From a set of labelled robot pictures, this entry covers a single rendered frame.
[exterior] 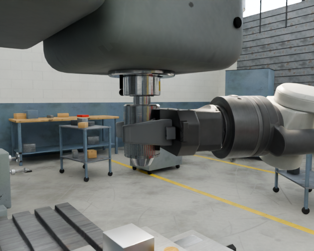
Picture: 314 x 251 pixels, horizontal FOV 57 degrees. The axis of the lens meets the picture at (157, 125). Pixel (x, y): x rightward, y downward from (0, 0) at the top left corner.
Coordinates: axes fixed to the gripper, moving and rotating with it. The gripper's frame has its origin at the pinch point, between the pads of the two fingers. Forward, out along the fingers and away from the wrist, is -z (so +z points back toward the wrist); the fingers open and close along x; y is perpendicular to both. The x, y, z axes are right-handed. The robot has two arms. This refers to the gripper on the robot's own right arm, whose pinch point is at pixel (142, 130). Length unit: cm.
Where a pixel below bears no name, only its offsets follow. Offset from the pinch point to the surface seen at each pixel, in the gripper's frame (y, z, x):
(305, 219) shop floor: 126, 225, -207
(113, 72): -7.2, -3.8, 1.9
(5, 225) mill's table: 30, -27, -48
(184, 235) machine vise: 23.3, 12.1, -15.8
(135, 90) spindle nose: -5.1, -1.2, 2.0
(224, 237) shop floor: 125, 121, -194
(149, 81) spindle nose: -6.2, 0.4, 2.4
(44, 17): -10.7, -10.5, 11.3
